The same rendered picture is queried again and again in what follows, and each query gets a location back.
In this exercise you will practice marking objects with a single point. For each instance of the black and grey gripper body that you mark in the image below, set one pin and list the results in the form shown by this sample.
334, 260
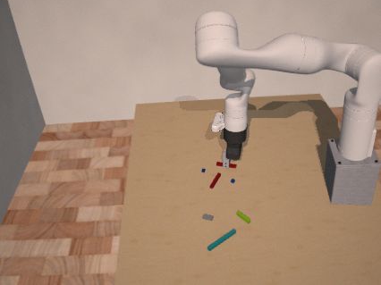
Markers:
234, 133

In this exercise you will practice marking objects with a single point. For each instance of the red rod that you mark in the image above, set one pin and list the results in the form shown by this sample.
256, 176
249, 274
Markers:
215, 180
231, 165

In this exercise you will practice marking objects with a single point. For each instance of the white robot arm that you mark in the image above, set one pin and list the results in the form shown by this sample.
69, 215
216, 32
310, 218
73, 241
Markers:
217, 45

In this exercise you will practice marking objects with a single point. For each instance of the turquoise rod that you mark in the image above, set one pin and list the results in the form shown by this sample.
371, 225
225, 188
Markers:
221, 240

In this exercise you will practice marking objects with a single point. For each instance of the lime green rod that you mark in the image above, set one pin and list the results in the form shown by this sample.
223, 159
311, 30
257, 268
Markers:
245, 218

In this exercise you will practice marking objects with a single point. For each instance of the short grey rod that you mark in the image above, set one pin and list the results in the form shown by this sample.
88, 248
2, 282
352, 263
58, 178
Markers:
207, 217

